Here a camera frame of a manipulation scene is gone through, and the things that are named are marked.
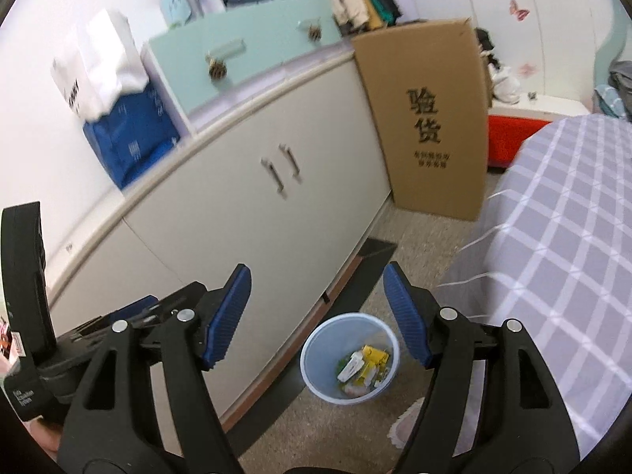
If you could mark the pale green wardrobe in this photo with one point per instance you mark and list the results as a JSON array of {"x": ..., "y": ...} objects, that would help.
[{"x": 558, "y": 34}]

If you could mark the beige low cabinet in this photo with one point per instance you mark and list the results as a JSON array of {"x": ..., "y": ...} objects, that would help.
[{"x": 222, "y": 207}]

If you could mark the pink butterfly sticker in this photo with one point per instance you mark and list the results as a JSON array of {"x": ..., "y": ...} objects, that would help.
[{"x": 518, "y": 9}]

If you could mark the teal drawer unit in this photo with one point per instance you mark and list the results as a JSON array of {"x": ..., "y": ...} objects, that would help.
[{"x": 256, "y": 34}]

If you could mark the light blue box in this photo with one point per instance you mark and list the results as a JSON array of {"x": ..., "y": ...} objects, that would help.
[{"x": 175, "y": 2}]

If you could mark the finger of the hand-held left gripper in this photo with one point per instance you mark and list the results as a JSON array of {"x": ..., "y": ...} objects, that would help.
[
  {"x": 185, "y": 296},
  {"x": 136, "y": 307}
]

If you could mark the white paper bag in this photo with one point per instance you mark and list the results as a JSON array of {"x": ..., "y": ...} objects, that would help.
[{"x": 98, "y": 59}]

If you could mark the white plastic bag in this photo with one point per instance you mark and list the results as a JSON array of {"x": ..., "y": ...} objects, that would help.
[{"x": 506, "y": 84}]

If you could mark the person's left hand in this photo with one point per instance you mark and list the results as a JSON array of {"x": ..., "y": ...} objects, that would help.
[{"x": 44, "y": 439}]

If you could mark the beige quilted table skirt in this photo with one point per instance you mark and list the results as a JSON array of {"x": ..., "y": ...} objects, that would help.
[{"x": 407, "y": 422}]

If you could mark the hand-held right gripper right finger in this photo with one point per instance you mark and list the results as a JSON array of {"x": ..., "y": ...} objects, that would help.
[{"x": 405, "y": 316}]

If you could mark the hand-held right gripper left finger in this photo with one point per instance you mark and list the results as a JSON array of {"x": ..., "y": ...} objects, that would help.
[{"x": 227, "y": 316}]

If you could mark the large cardboard box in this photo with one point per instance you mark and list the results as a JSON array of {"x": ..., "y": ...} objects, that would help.
[{"x": 424, "y": 108}]

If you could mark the black clothes pile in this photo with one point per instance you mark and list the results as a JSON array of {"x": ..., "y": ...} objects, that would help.
[{"x": 486, "y": 47}]

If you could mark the small cardboard box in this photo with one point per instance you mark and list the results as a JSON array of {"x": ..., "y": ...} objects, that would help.
[{"x": 487, "y": 84}]

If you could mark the red box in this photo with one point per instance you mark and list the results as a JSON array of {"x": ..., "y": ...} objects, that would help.
[{"x": 508, "y": 140}]

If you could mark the grey folded quilt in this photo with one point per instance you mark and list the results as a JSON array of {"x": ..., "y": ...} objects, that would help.
[{"x": 622, "y": 74}]

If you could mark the teal bunk bed frame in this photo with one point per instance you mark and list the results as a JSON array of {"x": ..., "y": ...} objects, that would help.
[{"x": 610, "y": 24}]

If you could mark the blue checked pillow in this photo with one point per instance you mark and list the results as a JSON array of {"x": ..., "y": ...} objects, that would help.
[{"x": 610, "y": 101}]

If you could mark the blue plastic waste bin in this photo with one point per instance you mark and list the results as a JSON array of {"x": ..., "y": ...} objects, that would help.
[{"x": 321, "y": 385}]

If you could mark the white low platform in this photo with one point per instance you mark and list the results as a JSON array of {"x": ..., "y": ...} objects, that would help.
[{"x": 553, "y": 106}]

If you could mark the grey checked tablecloth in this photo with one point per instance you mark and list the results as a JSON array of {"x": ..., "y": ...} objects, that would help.
[{"x": 568, "y": 256}]

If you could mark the pine cone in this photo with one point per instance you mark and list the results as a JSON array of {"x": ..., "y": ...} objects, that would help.
[
  {"x": 216, "y": 69},
  {"x": 314, "y": 33}
]

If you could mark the yellow hanging garment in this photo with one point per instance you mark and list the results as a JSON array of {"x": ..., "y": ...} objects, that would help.
[{"x": 370, "y": 16}]

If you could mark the yellow package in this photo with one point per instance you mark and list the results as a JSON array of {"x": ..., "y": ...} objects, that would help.
[{"x": 375, "y": 355}]

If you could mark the white medicine box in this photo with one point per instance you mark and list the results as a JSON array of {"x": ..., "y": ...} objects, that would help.
[{"x": 351, "y": 366}]

